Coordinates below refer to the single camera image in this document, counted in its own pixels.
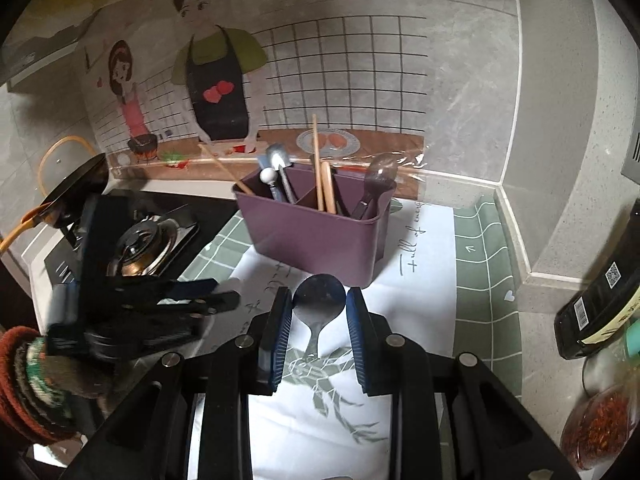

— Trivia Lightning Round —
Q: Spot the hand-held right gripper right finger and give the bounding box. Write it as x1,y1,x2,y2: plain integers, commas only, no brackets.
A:
346,287,581,480

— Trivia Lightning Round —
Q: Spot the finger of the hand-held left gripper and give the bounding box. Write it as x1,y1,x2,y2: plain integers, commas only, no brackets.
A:
117,277,221,307
150,291,242,320

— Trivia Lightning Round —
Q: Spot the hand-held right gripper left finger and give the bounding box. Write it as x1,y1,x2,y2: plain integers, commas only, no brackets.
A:
60,287,294,480

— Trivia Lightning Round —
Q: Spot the purple utensil holder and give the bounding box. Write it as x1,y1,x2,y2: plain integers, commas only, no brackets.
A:
232,162,398,290

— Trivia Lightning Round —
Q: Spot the wooden chopstick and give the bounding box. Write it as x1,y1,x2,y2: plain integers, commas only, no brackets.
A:
312,114,324,211
198,143,255,196

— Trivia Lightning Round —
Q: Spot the metal spoon with white ball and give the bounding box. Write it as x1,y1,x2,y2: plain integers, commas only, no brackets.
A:
259,167,281,202

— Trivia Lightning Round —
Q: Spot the small shovel shaped spoon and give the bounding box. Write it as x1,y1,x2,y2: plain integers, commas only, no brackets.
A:
266,143,297,204

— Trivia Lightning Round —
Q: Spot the spoon with black handle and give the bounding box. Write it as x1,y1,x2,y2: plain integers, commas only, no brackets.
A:
350,156,399,221

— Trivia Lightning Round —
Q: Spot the person's left forearm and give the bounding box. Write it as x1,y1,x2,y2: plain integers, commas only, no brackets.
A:
0,326,118,443

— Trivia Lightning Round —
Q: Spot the black gas stove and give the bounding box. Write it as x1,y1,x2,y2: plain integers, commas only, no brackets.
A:
44,190,201,286

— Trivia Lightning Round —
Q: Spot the green and white table mat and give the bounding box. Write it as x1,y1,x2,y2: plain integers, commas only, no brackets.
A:
177,195,523,480

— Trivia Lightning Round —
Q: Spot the glass lid with orange rim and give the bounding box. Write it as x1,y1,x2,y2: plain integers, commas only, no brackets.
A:
39,135,96,201

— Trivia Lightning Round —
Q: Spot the dark sauce bottle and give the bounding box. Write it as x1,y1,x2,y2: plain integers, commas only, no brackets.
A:
554,260,640,361

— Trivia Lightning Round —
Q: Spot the jar of red chili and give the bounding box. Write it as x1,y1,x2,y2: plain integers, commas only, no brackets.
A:
560,385,633,468

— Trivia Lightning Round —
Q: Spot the range hood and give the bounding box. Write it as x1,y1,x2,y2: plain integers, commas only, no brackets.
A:
0,10,96,93

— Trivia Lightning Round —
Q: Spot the grey vented box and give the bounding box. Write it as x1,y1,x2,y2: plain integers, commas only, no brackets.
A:
622,130,640,186

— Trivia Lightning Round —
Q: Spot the black handled utensil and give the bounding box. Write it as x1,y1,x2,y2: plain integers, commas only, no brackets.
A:
332,175,347,216

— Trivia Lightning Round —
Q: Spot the black wok with orange handle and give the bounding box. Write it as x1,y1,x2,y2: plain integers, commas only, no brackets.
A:
0,154,108,256

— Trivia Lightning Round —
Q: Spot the cartoon kitchen wall poster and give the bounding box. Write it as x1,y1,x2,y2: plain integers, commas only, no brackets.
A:
80,0,431,181

